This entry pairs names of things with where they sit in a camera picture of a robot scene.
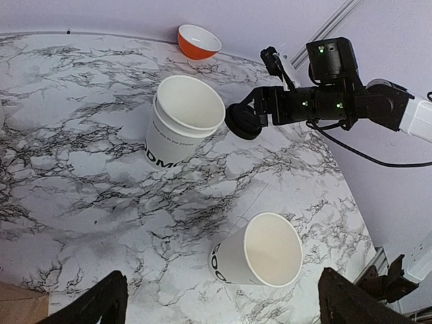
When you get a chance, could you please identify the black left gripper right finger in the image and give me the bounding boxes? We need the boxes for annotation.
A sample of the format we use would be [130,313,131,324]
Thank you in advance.
[318,267,413,324]

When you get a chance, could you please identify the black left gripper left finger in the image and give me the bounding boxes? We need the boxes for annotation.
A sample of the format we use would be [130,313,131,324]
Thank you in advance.
[40,270,128,324]

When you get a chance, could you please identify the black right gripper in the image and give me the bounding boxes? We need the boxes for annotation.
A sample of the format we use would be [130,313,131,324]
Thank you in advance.
[236,84,365,130]

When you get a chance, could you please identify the black coffee cup lid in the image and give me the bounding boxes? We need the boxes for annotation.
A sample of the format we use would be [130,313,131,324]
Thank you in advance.
[225,104,262,140]

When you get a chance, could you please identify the white paper cups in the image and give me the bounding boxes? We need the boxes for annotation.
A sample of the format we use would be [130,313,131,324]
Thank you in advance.
[144,75,225,170]

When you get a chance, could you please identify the single white paper cup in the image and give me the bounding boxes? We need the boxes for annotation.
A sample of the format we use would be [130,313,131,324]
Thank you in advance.
[209,212,304,288]

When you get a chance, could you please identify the brown paper bag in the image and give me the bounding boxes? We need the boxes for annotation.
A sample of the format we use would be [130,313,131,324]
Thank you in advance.
[0,282,49,323]

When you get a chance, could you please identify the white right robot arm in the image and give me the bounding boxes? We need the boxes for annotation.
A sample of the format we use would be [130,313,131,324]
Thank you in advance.
[229,79,431,142]

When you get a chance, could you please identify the orange white bowl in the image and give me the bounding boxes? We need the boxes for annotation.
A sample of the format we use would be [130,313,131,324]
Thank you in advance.
[178,24,222,60]

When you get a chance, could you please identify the front aluminium rail frame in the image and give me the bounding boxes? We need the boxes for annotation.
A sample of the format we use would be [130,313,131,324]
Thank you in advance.
[354,240,431,304]

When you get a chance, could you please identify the right corner aluminium post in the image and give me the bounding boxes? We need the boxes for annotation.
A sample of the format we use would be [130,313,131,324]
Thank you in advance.
[290,0,363,70]

